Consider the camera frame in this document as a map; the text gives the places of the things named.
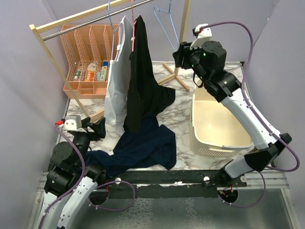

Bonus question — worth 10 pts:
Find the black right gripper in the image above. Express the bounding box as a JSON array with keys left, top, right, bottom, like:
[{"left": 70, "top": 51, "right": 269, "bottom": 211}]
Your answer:
[{"left": 173, "top": 39, "right": 209, "bottom": 84}]

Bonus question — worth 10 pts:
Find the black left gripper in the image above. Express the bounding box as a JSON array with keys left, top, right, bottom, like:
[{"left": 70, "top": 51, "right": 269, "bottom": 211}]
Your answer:
[{"left": 73, "top": 116, "right": 106, "bottom": 168}]

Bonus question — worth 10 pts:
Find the light blue clothes hanger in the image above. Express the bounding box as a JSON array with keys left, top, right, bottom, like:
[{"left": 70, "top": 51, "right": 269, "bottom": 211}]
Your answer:
[{"left": 153, "top": 0, "right": 179, "bottom": 51}]

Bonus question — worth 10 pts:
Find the navy blue t shirt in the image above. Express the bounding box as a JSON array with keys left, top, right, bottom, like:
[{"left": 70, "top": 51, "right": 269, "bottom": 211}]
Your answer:
[{"left": 85, "top": 113, "right": 177, "bottom": 177}]

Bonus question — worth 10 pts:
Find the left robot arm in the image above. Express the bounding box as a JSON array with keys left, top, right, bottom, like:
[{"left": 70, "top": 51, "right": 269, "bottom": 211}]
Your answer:
[{"left": 35, "top": 115, "right": 106, "bottom": 229}]

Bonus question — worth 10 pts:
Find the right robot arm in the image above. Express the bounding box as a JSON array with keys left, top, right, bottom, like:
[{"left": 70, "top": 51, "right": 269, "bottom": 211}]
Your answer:
[{"left": 173, "top": 41, "right": 292, "bottom": 187}]

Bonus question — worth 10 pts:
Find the white t shirt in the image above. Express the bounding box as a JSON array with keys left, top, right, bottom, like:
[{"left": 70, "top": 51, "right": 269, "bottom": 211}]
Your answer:
[{"left": 104, "top": 16, "right": 133, "bottom": 125}]

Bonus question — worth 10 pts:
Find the black t shirt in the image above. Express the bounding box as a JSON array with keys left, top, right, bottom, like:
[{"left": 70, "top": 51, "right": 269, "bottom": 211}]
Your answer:
[{"left": 123, "top": 16, "right": 175, "bottom": 133}]

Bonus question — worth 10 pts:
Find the pink clothes hanger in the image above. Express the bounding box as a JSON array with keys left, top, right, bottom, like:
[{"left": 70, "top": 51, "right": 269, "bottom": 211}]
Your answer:
[{"left": 131, "top": 0, "right": 136, "bottom": 52}]

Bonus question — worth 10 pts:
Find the pink plastic organizer basket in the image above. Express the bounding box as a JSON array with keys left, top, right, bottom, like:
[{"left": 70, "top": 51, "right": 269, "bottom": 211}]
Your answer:
[{"left": 60, "top": 24, "right": 120, "bottom": 99}]

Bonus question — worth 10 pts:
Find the cream laundry basket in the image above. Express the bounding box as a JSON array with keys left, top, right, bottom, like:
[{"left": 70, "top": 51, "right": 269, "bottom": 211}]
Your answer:
[{"left": 190, "top": 86, "right": 253, "bottom": 157}]

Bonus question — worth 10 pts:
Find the wooden clothes rack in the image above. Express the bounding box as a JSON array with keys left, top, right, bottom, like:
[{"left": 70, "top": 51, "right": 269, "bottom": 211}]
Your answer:
[{"left": 29, "top": 0, "right": 190, "bottom": 122}]

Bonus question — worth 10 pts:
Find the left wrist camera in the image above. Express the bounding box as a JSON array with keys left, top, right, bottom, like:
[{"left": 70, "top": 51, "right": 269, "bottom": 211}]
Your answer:
[{"left": 62, "top": 114, "right": 87, "bottom": 132}]

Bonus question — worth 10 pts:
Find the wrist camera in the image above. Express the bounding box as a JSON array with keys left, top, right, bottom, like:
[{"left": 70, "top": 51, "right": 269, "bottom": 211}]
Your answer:
[
  {"left": 190, "top": 24, "right": 212, "bottom": 49},
  {"left": 62, "top": 114, "right": 87, "bottom": 132}
]

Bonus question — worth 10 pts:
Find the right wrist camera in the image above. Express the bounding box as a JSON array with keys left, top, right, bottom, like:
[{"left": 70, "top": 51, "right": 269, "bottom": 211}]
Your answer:
[{"left": 190, "top": 24, "right": 212, "bottom": 49}]

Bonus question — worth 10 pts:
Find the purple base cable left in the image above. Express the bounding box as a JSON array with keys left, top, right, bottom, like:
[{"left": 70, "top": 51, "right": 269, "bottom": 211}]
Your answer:
[{"left": 87, "top": 180, "right": 136, "bottom": 212}]

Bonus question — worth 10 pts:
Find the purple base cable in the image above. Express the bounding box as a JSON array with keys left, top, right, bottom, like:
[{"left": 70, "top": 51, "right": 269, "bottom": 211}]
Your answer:
[
  {"left": 87, "top": 180, "right": 136, "bottom": 212},
  {"left": 221, "top": 170, "right": 267, "bottom": 208}
]

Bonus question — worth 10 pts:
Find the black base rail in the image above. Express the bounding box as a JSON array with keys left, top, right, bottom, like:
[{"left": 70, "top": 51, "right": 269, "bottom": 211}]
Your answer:
[{"left": 117, "top": 170, "right": 247, "bottom": 198}]

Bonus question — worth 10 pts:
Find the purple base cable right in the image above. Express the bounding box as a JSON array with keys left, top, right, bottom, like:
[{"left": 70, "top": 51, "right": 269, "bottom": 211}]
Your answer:
[{"left": 221, "top": 170, "right": 267, "bottom": 208}]

